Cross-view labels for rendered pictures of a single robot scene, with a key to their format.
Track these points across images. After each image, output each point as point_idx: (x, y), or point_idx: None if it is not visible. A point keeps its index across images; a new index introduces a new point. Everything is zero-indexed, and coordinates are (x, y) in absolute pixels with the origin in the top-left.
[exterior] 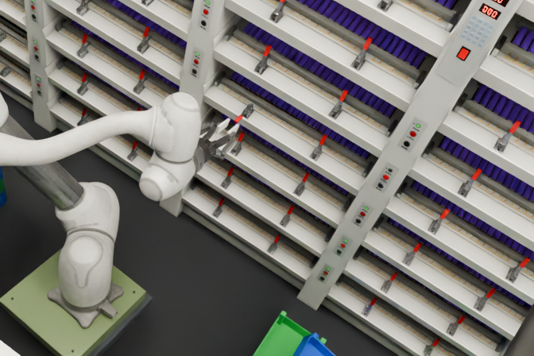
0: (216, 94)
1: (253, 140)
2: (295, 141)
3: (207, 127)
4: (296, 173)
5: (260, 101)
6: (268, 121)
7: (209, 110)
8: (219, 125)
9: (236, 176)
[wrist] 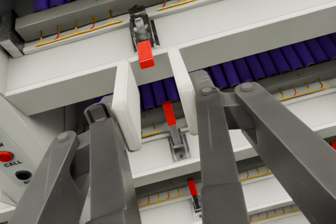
0: (35, 68)
1: None
2: None
3: (71, 159)
4: (311, 81)
5: None
6: (208, 11)
7: (67, 129)
8: (116, 97)
9: (199, 182)
